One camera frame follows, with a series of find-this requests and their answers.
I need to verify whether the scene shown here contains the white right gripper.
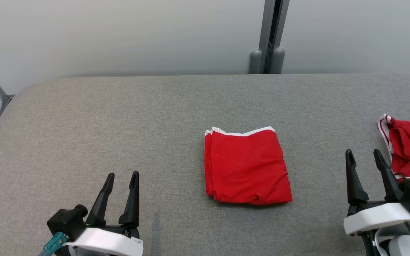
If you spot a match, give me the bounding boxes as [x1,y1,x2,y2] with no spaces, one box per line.
[343,149,410,236]

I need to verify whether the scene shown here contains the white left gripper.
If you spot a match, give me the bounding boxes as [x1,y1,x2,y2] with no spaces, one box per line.
[63,171,144,256]

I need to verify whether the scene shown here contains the red white shorts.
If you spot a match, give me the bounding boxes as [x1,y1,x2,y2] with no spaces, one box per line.
[204,126,293,206]

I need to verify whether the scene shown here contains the black cable with teal plug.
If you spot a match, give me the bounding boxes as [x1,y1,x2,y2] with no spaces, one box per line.
[38,232,69,256]

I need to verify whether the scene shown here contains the grey metal partition post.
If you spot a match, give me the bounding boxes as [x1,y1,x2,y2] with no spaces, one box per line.
[248,0,290,75]

